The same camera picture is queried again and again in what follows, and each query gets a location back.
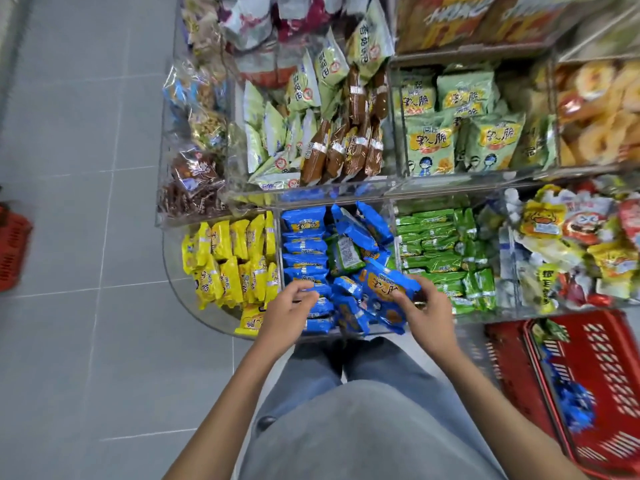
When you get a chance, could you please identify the row of brown snack sticks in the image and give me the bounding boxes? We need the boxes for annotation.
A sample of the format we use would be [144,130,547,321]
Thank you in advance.
[300,65,390,186]

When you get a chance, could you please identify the pile of pale green bags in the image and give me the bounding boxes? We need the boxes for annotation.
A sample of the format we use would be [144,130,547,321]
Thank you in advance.
[242,0,396,191]

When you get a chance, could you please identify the pile of clear nut bags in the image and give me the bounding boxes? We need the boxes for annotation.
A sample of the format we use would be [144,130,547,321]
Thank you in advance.
[157,0,236,220]

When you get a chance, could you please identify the blue grey jeans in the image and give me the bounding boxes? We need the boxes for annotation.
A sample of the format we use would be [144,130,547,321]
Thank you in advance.
[254,337,453,440]

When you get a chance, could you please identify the pile of assorted candy packets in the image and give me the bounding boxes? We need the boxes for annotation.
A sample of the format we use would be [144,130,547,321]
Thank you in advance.
[497,182,640,315]

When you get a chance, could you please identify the green packet in basket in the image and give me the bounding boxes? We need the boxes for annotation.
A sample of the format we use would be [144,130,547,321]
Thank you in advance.
[531,318,571,345]

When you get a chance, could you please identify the pile of yellow snack packets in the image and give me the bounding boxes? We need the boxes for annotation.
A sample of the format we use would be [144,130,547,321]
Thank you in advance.
[181,211,281,337]

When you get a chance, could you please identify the blue snack packet orange label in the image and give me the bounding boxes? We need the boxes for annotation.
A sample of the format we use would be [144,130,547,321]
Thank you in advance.
[357,259,423,336]

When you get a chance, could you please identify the person's left hand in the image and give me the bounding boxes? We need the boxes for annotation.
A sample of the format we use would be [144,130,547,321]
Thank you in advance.
[255,280,321,360]

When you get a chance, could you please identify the pile of green wafer packets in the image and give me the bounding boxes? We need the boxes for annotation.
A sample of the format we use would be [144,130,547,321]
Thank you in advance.
[394,207,498,316]

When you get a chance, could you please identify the pile of blue biscuit packets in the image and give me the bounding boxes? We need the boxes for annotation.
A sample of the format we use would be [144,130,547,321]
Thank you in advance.
[280,201,401,336]

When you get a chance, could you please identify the clear acrylic display shelf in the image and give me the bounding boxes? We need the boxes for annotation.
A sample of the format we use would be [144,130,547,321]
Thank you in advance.
[155,0,640,341]

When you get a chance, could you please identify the green packet with white label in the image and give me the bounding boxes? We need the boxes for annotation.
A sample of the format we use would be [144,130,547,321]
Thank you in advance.
[327,234,367,276]

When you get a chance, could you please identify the person's left forearm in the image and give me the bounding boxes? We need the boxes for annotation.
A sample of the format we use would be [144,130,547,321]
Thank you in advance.
[162,340,297,480]

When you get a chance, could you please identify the stack of orange chip bags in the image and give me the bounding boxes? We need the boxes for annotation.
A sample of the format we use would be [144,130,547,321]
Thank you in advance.
[395,0,608,54]

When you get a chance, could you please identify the red plastic shopping basket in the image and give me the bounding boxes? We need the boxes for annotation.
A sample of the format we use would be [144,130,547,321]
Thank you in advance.
[484,309,640,480]
[0,202,34,293]

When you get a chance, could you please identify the person's right hand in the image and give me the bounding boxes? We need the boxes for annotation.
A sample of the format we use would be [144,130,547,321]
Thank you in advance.
[390,275,464,363]

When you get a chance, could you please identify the blue packets in basket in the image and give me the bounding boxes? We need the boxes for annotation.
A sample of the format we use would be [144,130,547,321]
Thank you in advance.
[542,345,597,435]

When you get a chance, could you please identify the pile of green cartoon bags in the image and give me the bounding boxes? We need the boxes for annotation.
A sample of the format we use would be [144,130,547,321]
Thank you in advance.
[395,65,558,178]

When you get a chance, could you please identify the grey shirt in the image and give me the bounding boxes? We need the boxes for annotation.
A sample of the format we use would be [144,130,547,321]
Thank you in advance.
[239,379,507,480]

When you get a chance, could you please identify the pile of white red bags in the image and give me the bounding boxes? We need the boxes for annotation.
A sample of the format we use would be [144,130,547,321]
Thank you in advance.
[220,0,373,90]

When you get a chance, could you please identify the pile of ring snack bags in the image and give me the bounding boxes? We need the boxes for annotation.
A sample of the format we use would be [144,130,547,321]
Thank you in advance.
[554,59,640,168]

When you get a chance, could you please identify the person's right forearm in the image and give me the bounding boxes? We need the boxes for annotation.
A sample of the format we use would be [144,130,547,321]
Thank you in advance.
[434,345,590,480]

